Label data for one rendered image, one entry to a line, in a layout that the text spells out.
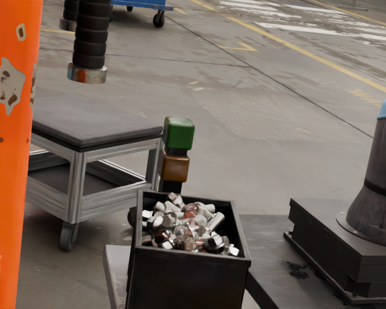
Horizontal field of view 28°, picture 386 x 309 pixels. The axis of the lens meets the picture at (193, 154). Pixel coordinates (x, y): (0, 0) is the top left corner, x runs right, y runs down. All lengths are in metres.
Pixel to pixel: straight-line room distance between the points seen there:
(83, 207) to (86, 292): 0.27
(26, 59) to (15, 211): 0.09
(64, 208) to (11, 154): 1.71
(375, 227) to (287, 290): 0.21
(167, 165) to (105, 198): 1.10
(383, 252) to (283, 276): 0.20
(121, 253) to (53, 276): 0.91
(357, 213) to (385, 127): 0.18
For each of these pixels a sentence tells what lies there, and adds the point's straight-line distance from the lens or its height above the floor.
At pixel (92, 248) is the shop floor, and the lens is 2.24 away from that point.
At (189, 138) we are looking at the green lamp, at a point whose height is 0.64.
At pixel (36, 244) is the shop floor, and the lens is 2.23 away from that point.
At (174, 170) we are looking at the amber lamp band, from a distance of 1.12.
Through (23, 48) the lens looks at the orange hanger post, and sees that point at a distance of 0.42.
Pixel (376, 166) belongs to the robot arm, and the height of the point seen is 0.53.
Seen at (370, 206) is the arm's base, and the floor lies 0.45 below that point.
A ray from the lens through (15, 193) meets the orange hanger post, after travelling 0.45.
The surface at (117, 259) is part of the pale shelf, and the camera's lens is 1.14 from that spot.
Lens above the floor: 0.94
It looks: 17 degrees down
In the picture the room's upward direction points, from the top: 9 degrees clockwise
